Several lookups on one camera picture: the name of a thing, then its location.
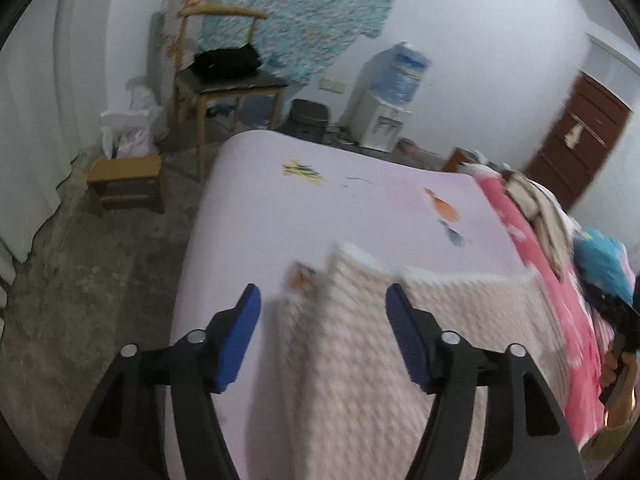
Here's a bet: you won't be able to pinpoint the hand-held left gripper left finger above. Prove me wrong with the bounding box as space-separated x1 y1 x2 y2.
57 284 262 480

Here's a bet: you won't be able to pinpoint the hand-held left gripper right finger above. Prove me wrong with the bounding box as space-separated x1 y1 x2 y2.
385 282 586 480

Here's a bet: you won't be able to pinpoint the beige white houndstooth coat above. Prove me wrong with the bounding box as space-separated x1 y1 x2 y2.
247 241 573 480

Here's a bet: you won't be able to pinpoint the pile of beige clothes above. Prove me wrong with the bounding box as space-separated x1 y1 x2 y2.
502 170 581 278

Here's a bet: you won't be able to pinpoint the person's right hand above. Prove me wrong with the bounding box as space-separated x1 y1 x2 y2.
600 355 640 423

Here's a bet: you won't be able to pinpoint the pink floral blanket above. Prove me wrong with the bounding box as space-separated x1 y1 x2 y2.
472 170 613 453

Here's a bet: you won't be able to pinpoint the blue cloth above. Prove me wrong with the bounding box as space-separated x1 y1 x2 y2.
572 227 636 306

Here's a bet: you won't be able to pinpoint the bed with pink sheet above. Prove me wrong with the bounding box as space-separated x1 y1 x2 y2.
165 130 621 480

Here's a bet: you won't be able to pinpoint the brown wooden door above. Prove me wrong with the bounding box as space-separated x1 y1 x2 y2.
522 72 633 211

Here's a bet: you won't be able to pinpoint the small wooden stool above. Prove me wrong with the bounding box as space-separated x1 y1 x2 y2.
87 155 166 216

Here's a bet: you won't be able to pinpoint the white water dispenser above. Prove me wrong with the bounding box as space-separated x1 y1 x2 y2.
350 89 413 152

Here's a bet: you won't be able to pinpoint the black bin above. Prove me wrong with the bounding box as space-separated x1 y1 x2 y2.
287 99 333 141

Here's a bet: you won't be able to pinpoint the white plastic bags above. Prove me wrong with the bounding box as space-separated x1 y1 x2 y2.
100 87 168 158

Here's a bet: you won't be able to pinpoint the wooden chair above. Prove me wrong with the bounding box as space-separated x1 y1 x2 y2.
172 0 288 181

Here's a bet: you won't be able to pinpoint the blue water bottle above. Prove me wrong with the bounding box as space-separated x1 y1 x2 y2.
384 42 431 108

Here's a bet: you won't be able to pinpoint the black bag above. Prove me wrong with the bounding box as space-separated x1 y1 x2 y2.
191 44 263 78

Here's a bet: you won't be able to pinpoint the white curtain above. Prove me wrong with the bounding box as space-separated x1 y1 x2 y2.
0 0 116 301

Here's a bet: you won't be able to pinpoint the teal floral hanging cloth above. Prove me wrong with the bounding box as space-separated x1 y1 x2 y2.
162 0 411 83

